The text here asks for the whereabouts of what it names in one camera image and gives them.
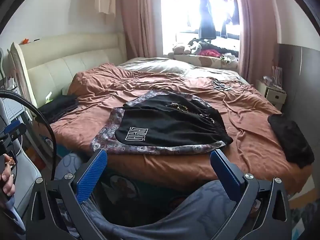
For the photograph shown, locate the cream padded headboard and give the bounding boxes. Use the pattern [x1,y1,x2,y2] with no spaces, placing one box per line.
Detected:
[9,32,127,108]

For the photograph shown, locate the black straps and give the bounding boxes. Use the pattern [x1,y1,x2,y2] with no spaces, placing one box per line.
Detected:
[212,79,240,91]

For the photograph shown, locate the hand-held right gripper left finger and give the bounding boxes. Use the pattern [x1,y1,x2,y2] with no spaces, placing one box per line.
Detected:
[25,149,108,240]

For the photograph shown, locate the white nightstand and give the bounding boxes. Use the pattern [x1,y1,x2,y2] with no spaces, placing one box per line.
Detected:
[256,79,287,110]

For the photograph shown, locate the patterned window cushion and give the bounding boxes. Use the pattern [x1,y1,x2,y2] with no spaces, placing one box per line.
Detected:
[164,52,239,68]

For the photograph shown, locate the dark grey panel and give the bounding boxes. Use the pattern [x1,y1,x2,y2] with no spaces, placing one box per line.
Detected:
[276,43,320,150]

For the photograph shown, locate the hanging dark long garment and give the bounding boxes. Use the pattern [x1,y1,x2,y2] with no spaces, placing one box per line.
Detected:
[199,0,217,40]

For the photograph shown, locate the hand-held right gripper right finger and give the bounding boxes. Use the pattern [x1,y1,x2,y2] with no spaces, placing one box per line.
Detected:
[210,149,292,240]

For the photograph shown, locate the pink curtain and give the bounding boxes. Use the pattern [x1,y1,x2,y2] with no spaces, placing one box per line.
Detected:
[116,0,164,60]
[234,0,278,77]

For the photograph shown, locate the hanging dark short garments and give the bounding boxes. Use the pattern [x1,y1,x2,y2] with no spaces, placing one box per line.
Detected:
[220,0,239,38]

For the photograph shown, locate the person's left forearm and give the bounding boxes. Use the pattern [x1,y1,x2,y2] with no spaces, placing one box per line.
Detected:
[0,194,25,235]

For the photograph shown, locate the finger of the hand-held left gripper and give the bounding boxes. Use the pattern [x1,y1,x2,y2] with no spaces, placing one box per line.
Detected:
[4,120,27,138]

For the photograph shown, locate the pile of clothes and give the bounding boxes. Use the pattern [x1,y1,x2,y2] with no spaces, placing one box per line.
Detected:
[189,38,239,58]

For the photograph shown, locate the black pants with patterned trim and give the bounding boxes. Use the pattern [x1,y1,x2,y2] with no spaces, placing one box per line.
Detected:
[90,88,233,155]

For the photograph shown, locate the black braided cable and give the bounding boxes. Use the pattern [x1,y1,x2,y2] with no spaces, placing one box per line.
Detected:
[0,89,57,182]

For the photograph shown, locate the grey case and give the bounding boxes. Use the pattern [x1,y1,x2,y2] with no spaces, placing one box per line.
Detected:
[0,96,43,213]

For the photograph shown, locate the person's left hand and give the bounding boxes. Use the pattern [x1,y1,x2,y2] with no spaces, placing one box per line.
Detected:
[0,165,17,197]

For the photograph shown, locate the black crumpled cloth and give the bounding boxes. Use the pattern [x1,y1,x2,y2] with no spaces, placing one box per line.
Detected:
[37,94,79,124]

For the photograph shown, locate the black folded cloth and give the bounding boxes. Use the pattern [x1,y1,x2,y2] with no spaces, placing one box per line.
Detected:
[267,114,315,169]

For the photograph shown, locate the orange-brown blanket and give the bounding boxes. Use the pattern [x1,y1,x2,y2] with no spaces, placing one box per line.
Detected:
[49,64,313,195]

